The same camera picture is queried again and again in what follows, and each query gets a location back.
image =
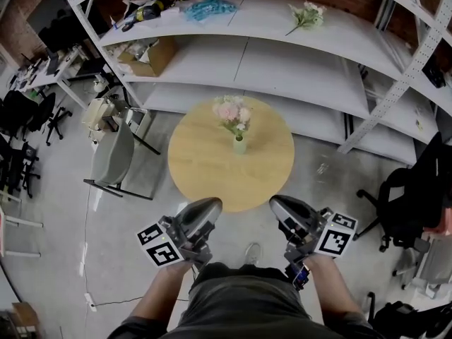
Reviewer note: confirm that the person's right forearm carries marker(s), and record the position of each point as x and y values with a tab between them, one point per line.
333	288

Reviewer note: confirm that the white power strip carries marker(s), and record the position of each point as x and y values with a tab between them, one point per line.
90	302

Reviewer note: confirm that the large black office chair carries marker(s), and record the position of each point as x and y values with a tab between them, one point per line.
416	193

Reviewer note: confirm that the white desk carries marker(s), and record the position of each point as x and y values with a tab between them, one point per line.
53	72

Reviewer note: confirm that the long white metal shelving unit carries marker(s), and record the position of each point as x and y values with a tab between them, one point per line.
282	62

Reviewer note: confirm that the white metal corner shelving unit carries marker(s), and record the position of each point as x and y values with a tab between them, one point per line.
399	94

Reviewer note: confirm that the black monitor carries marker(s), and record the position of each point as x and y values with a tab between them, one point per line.
60	19

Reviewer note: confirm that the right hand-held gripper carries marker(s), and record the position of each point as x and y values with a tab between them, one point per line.
300	217

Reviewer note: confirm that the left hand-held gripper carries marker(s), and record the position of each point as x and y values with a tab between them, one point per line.
192	221

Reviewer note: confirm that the person's left forearm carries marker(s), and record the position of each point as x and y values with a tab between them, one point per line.
160	291

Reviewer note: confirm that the grey chair with black legs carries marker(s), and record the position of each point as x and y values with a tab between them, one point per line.
114	154

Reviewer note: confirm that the light green vase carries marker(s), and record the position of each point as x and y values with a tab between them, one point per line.
239	147

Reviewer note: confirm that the pink and white flowers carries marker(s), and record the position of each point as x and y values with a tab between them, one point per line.
231	113

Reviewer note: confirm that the person's dark shorts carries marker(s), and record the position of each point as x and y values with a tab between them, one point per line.
243	306

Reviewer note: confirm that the black and yellow bag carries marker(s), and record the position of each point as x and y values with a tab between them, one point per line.
148	12

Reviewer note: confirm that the grey chair with white base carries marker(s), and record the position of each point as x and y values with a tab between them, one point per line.
431	263

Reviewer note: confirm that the round wooden table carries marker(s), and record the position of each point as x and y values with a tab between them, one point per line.
212	168

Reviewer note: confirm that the open cardboard box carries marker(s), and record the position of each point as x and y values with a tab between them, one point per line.
155	60

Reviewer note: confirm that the person's white shoe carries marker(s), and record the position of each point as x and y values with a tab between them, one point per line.
252	253

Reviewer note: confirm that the white flower bunch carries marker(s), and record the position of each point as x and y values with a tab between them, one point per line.
309	14

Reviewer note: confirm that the small cardboard box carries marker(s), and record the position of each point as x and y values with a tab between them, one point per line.
26	318

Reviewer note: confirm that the white metal frame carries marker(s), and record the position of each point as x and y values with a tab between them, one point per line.
17	235

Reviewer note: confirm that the beige machine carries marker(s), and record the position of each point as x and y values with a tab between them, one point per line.
99	111

